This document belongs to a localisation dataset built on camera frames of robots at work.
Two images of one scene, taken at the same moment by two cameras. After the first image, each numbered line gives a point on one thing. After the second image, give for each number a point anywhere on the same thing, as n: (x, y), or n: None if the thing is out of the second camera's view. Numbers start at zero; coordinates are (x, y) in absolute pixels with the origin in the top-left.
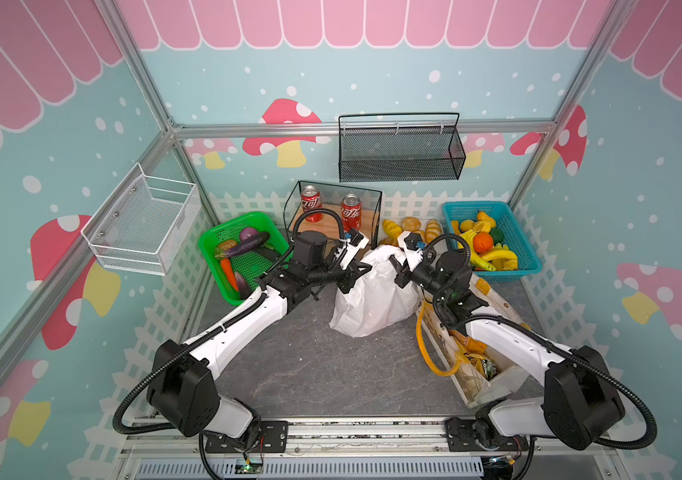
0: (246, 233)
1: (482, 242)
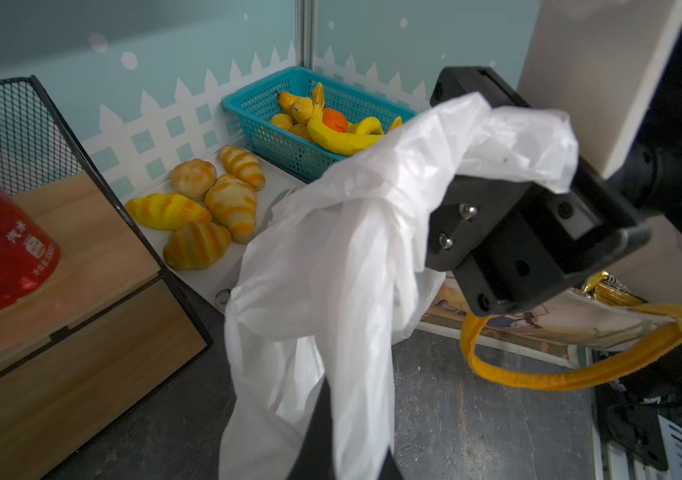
0: None
1: (334, 120)
